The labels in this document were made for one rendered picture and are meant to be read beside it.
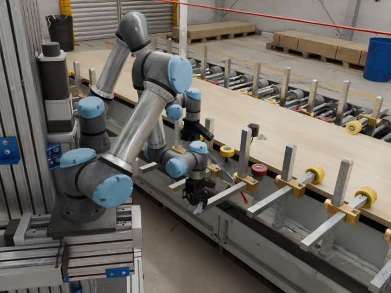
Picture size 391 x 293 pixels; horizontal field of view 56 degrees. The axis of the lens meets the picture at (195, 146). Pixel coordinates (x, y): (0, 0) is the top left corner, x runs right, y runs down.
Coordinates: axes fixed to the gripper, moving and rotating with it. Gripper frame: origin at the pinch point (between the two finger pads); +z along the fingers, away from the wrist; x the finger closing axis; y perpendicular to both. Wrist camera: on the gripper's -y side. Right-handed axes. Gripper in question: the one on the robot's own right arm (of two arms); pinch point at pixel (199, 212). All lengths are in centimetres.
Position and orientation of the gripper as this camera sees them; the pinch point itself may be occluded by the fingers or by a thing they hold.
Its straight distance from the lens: 169.0
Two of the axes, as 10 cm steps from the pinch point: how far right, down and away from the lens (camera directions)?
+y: -7.3, 2.9, -6.2
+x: 6.8, 3.5, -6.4
